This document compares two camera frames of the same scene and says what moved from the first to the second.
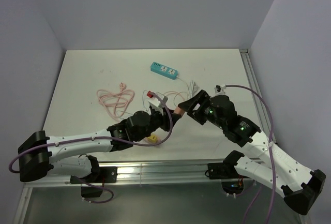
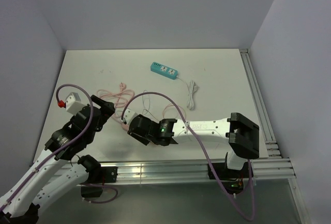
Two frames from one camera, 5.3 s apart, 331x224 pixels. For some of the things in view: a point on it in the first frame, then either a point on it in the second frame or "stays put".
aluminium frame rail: x=66 y=174 stays put
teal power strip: x=164 y=70 stays put
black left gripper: x=167 y=123 → x=107 y=108
